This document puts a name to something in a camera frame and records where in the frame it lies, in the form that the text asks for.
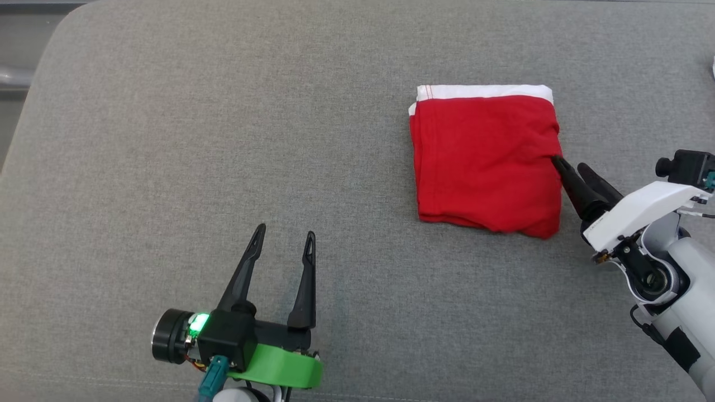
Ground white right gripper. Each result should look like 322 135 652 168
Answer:
550 155 711 252

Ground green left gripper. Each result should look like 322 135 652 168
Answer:
217 223 323 390

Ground red and white shorts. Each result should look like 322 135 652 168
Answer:
408 84 564 240

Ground grey fabric sofa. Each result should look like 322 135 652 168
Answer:
0 0 715 402

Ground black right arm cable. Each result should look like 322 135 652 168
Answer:
676 190 715 219

